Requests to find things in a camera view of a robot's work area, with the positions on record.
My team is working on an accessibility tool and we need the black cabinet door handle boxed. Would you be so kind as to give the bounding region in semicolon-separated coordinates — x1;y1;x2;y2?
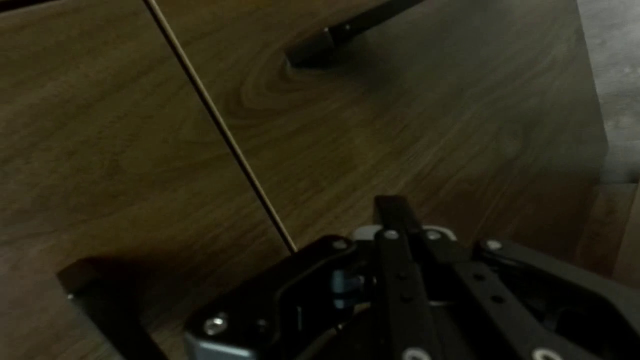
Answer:
56;257;169;360
285;0;427;70

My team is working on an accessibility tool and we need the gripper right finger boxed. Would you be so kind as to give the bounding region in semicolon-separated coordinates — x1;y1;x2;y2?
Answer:
416;226;640;360

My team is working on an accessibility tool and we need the brown wooden cabinet door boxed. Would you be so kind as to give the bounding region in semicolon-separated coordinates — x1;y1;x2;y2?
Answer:
144;0;610;281
0;0;297;360

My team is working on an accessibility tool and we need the brown wooden cabinet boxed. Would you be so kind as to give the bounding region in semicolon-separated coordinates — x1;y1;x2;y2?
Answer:
0;0;640;360

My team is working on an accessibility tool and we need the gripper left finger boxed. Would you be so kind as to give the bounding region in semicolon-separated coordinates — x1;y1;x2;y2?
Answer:
184;195;432;360

